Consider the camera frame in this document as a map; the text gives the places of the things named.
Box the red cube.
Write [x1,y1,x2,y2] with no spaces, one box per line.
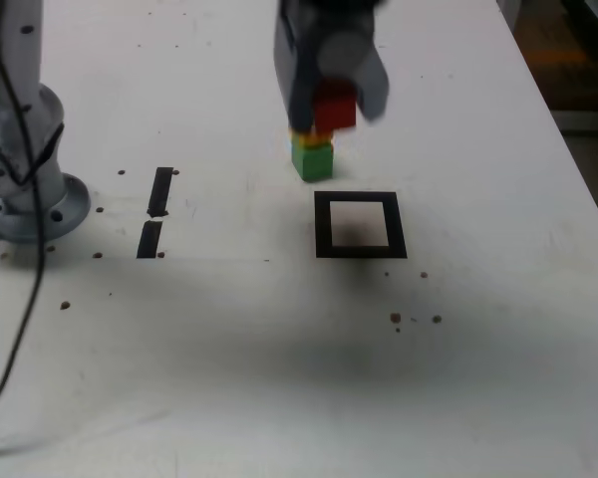
[312,79,358,135]

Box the black tape square outline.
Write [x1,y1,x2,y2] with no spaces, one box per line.
[313,190,409,260]

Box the brown wooden furniture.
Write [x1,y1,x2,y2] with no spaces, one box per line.
[497,0,598,112]

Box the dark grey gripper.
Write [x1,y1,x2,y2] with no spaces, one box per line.
[272,3,392,136]

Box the black cable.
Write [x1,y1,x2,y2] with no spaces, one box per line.
[0,0,65,417]

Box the green cube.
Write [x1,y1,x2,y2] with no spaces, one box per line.
[290,141,336,182]

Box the yellow cube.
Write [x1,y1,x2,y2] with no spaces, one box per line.
[288,127,336,150]

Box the black tape strip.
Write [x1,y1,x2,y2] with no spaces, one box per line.
[136,166,174,260]

